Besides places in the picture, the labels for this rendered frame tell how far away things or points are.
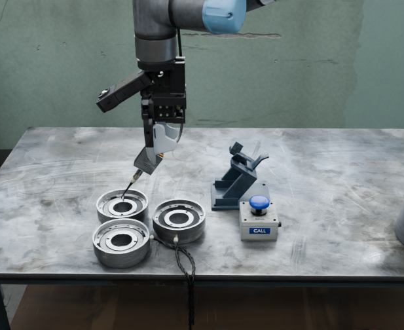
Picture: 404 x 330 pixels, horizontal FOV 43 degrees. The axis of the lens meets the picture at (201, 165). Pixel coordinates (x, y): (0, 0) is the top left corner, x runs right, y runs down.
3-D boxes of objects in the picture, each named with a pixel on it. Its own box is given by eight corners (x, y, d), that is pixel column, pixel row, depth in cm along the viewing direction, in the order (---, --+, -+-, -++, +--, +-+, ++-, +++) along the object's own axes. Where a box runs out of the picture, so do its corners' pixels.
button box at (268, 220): (241, 241, 101) (241, 220, 98) (239, 219, 107) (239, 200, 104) (282, 241, 101) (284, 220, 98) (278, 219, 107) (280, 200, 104)
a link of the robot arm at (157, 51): (131, 40, 88) (137, 27, 95) (133, 67, 91) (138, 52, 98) (175, 40, 88) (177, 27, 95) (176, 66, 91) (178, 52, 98)
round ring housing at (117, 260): (101, 277, 92) (98, 258, 90) (89, 242, 100) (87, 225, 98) (157, 262, 95) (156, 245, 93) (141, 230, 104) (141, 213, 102)
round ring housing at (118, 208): (90, 215, 108) (87, 198, 106) (134, 199, 113) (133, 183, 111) (112, 240, 101) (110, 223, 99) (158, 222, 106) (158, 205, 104)
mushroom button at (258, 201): (248, 226, 101) (249, 204, 98) (247, 213, 104) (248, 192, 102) (269, 226, 101) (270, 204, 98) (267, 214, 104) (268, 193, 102)
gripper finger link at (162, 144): (177, 170, 100) (176, 126, 97) (146, 170, 101) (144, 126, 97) (177, 164, 103) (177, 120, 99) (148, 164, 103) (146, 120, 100)
